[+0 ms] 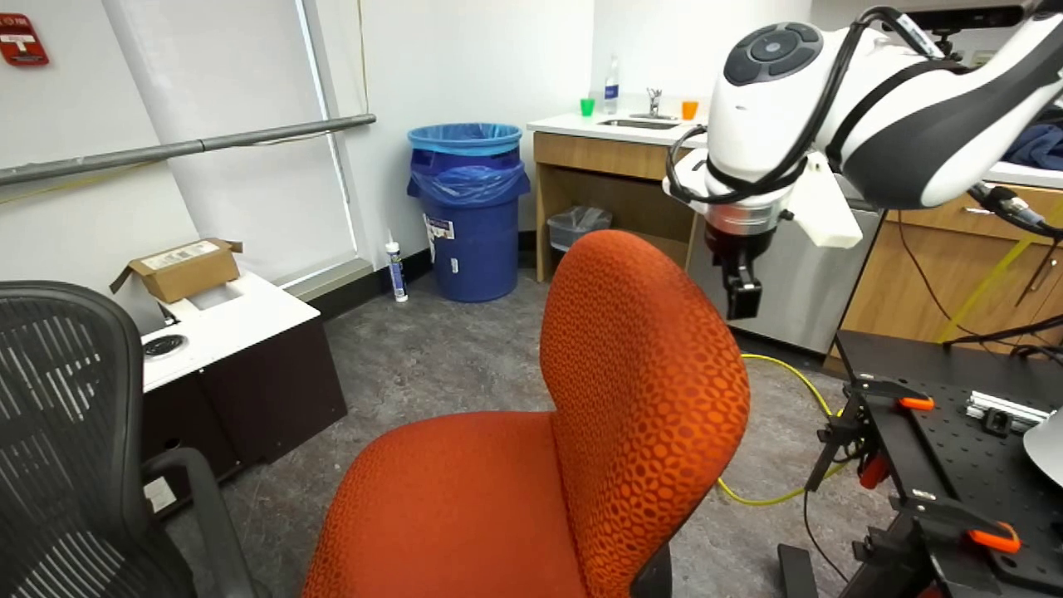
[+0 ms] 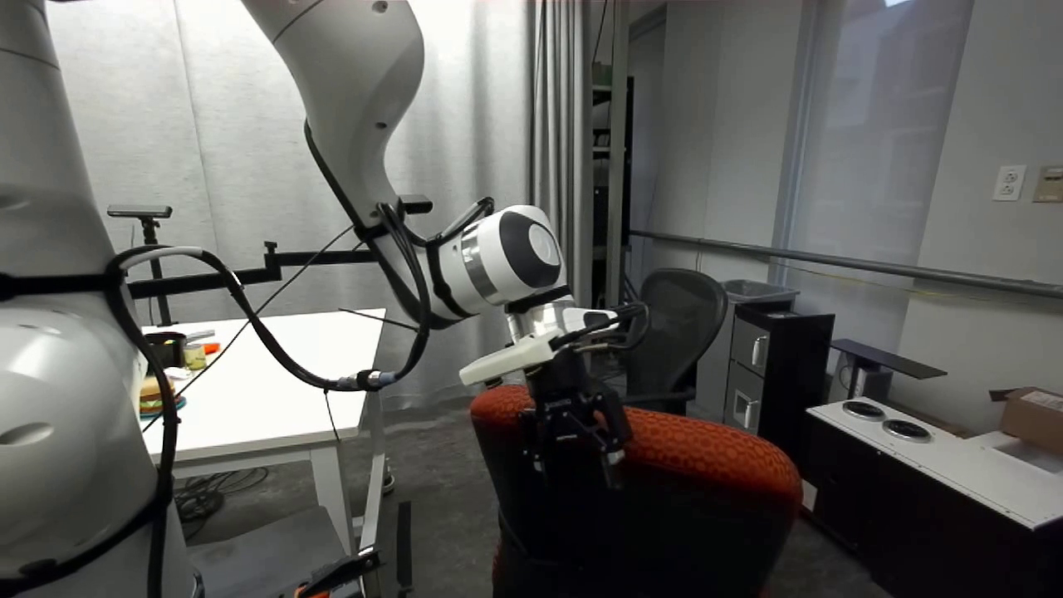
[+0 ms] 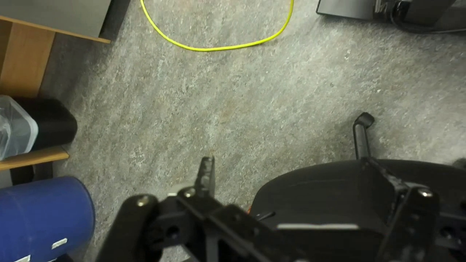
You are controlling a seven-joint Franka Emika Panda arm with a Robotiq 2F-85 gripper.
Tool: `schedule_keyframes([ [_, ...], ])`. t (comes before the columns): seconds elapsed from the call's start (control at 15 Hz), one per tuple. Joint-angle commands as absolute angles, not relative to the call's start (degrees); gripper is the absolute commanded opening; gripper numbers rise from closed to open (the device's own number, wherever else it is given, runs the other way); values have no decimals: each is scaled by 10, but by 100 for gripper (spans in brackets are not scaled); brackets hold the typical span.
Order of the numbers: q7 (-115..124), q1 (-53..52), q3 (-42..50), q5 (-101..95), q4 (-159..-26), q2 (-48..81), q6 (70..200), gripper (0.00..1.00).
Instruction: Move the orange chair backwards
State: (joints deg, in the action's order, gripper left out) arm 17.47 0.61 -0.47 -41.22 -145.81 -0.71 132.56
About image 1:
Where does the blue trash bin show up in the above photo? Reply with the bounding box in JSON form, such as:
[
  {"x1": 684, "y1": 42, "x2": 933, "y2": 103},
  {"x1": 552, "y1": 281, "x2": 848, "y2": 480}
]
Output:
[{"x1": 405, "y1": 118, "x2": 531, "y2": 306}]

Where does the black orange bar clamp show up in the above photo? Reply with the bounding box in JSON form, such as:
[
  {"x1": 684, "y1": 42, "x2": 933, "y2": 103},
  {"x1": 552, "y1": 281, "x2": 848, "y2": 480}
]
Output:
[
  {"x1": 811, "y1": 376, "x2": 939, "y2": 496},
  {"x1": 849, "y1": 496, "x2": 1028, "y2": 598}
]

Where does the red wall sign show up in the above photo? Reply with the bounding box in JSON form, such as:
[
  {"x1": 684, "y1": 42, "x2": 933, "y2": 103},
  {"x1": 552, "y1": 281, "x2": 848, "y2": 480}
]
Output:
[{"x1": 0, "y1": 9, "x2": 52, "y2": 69}]

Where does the yellow cable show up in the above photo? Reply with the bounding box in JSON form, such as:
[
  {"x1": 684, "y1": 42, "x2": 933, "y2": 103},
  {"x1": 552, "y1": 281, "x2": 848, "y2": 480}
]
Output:
[{"x1": 710, "y1": 348, "x2": 848, "y2": 511}]

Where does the white spray bottle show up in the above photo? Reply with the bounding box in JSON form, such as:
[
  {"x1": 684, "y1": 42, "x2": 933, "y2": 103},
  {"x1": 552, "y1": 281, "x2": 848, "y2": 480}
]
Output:
[{"x1": 381, "y1": 239, "x2": 411, "y2": 306}]

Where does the black round disc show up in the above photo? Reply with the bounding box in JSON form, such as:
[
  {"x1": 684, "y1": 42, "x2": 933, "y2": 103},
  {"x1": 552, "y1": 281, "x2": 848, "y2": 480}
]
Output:
[{"x1": 140, "y1": 332, "x2": 191, "y2": 359}]

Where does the cardboard box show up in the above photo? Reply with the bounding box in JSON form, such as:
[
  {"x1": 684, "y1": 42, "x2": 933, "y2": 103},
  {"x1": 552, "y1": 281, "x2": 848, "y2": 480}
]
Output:
[{"x1": 106, "y1": 237, "x2": 246, "y2": 310}]

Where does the dark robot stand table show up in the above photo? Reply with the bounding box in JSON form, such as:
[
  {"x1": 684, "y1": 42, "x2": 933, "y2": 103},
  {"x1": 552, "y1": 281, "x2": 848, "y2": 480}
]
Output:
[{"x1": 833, "y1": 328, "x2": 1063, "y2": 598}]

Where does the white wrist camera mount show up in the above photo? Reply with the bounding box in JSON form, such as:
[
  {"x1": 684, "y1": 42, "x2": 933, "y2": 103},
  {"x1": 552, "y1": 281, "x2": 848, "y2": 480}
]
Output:
[{"x1": 789, "y1": 153, "x2": 867, "y2": 252}]

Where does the stainless steel appliance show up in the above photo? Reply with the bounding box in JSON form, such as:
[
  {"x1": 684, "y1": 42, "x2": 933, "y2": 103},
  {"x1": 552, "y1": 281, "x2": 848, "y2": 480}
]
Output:
[{"x1": 684, "y1": 208, "x2": 885, "y2": 359}]

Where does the orange fabric office chair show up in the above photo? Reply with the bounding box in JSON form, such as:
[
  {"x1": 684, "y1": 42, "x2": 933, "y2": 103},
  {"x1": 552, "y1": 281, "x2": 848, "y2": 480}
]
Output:
[{"x1": 299, "y1": 225, "x2": 753, "y2": 598}]

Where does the grey wall rail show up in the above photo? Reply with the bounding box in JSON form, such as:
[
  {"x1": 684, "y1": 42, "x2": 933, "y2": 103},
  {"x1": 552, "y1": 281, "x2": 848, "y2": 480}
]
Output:
[{"x1": 0, "y1": 108, "x2": 378, "y2": 190}]

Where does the black mesh office chair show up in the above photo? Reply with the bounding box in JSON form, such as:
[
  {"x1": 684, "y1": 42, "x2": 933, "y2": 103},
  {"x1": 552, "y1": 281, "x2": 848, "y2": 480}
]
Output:
[{"x1": 0, "y1": 278, "x2": 264, "y2": 598}]

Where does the clear plastic bottle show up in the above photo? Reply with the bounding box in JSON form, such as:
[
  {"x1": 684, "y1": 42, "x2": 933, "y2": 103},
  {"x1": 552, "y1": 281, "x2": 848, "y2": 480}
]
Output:
[{"x1": 603, "y1": 57, "x2": 625, "y2": 113}]

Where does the low white-topped black table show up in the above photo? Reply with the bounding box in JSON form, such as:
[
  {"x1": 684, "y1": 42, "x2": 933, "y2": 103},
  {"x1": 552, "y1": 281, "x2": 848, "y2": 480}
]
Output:
[{"x1": 136, "y1": 272, "x2": 351, "y2": 517}]

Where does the blue cloth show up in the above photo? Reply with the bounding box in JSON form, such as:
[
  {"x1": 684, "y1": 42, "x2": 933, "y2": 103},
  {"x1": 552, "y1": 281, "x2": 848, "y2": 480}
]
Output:
[{"x1": 1008, "y1": 118, "x2": 1063, "y2": 177}]

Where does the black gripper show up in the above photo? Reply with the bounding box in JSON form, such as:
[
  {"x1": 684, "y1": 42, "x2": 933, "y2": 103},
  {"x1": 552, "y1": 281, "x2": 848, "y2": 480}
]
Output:
[{"x1": 708, "y1": 225, "x2": 779, "y2": 324}]

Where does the silver metal block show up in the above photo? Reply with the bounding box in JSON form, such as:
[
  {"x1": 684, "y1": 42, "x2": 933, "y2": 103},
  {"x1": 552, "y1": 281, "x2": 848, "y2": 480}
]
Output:
[{"x1": 964, "y1": 387, "x2": 1057, "y2": 440}]

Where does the mesh wastebasket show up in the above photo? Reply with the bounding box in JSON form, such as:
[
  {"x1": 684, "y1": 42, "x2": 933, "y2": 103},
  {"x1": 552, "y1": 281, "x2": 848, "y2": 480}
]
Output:
[{"x1": 544, "y1": 204, "x2": 615, "y2": 259}]

